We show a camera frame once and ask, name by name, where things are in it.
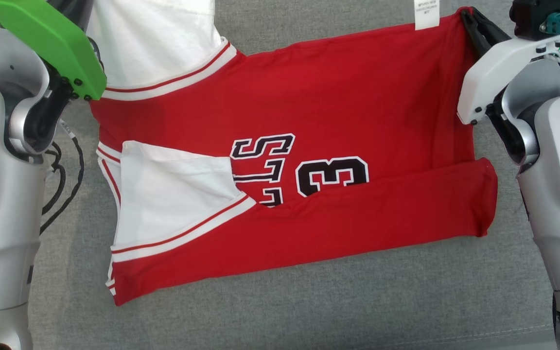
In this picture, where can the red white jersey shirt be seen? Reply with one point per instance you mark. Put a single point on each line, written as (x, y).
(333, 97)

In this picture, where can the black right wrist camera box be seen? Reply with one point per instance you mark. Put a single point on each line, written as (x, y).
(528, 17)

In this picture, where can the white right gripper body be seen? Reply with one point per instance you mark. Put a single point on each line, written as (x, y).
(498, 68)

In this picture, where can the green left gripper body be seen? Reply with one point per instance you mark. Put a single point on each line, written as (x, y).
(51, 39)

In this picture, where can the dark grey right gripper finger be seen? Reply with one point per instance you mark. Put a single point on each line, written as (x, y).
(491, 28)
(479, 39)

